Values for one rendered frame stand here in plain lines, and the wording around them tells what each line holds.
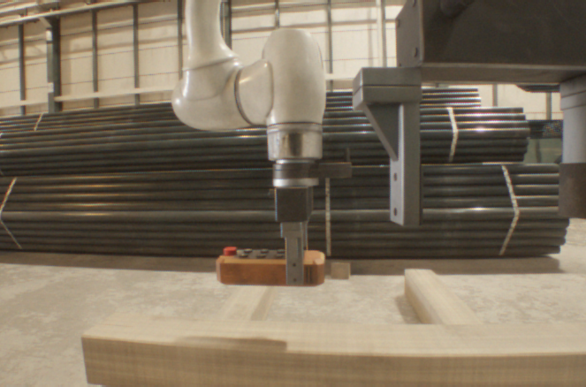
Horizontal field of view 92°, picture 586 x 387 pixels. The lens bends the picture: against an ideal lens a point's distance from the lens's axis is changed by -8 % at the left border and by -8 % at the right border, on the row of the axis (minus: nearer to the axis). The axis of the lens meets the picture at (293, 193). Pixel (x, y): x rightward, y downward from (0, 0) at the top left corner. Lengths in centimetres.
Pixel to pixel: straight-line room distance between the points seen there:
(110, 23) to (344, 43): 748
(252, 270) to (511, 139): 165
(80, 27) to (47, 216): 1106
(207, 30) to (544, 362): 75
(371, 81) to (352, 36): 953
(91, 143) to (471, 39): 214
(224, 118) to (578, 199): 47
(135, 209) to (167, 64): 908
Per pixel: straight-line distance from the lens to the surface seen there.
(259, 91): 50
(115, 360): 68
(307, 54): 50
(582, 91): 29
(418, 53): 22
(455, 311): 97
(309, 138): 48
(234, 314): 91
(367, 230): 159
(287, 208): 45
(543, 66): 26
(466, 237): 174
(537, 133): 859
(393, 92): 21
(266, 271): 51
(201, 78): 55
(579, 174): 29
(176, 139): 191
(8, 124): 352
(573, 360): 66
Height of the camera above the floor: 49
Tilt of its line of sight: 4 degrees down
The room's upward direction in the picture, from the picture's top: 1 degrees counter-clockwise
